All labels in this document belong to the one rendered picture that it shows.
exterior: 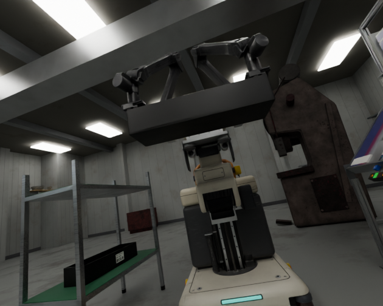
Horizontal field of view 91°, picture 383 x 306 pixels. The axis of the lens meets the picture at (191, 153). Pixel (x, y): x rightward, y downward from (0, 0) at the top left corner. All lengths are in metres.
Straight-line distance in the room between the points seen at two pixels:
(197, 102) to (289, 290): 0.92
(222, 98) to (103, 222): 9.63
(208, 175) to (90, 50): 2.83
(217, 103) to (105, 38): 2.82
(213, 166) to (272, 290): 0.64
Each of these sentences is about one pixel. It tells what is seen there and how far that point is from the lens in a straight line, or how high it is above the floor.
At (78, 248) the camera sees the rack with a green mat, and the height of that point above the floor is 0.59.
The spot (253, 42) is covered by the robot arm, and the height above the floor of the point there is 1.28.
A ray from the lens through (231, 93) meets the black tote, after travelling 0.77.
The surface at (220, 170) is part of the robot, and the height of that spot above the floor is 0.85.
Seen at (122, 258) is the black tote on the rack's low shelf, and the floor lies 0.39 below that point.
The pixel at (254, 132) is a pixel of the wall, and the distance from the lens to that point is 7.96.
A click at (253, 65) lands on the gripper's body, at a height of 1.22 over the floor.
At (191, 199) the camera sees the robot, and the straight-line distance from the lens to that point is 1.35.
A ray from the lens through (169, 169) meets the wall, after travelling 8.32.
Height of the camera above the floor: 0.72
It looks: 14 degrees up
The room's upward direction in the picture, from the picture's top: 11 degrees counter-clockwise
